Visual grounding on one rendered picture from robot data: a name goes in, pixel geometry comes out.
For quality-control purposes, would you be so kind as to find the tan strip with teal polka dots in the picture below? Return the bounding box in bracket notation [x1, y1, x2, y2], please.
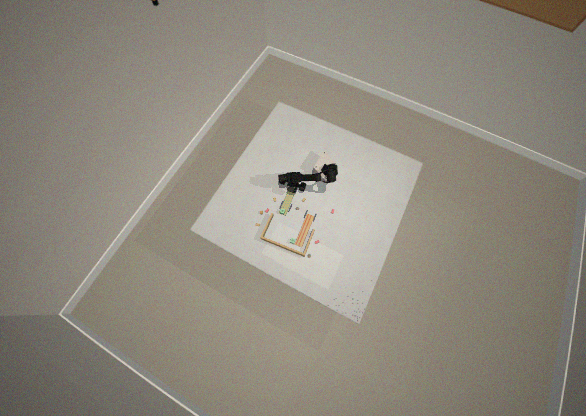
[280, 191, 295, 216]

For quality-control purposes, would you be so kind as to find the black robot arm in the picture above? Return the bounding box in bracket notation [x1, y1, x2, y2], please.
[278, 163, 338, 193]

